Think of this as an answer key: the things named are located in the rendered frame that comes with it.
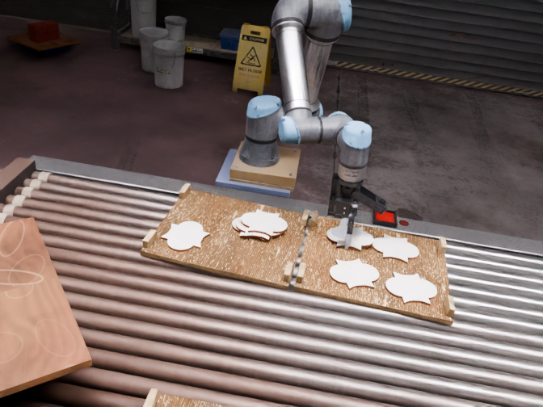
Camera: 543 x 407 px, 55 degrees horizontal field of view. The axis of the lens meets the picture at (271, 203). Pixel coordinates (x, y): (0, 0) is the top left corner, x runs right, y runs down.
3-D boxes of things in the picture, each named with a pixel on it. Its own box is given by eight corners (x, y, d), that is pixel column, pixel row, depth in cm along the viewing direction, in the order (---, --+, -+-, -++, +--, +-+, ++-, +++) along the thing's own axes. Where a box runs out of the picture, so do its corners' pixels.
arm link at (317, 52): (273, 119, 198) (302, -20, 157) (311, 119, 201) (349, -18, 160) (279, 141, 190) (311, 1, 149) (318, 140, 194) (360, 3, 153)
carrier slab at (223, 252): (186, 191, 171) (186, 187, 170) (309, 219, 166) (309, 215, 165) (140, 255, 142) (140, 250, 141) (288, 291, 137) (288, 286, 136)
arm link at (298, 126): (268, -24, 151) (287, 135, 138) (305, -21, 153) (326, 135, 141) (261, 2, 162) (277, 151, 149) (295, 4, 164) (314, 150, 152)
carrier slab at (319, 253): (311, 218, 166) (312, 214, 165) (442, 245, 162) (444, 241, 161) (293, 291, 137) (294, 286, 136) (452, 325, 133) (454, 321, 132)
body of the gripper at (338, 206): (330, 203, 156) (334, 168, 150) (359, 207, 155) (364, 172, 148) (326, 217, 150) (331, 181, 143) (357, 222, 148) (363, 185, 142)
